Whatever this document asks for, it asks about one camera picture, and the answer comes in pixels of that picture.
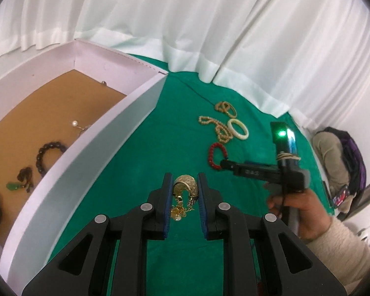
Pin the green embroidered tablecloth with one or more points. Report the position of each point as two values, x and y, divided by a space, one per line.
171 139

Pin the green jade pendant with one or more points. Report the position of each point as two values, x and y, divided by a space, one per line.
13 186

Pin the white cardboard box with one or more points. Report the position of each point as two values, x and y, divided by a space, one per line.
41 93

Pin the pearl silver brooch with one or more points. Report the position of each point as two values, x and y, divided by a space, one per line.
82 129

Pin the right forearm cream sleeve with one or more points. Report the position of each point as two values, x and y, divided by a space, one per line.
343 253

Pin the white jade bangle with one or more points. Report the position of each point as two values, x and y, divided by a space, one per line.
238 129

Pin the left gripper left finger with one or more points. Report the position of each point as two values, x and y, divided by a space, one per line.
161 200

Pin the gold bangle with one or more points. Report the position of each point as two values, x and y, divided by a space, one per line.
229 110

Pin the right hand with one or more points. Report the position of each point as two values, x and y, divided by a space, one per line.
314 220

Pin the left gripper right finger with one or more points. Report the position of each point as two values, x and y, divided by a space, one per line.
208 200

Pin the white curtain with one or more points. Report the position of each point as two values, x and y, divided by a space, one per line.
308 58

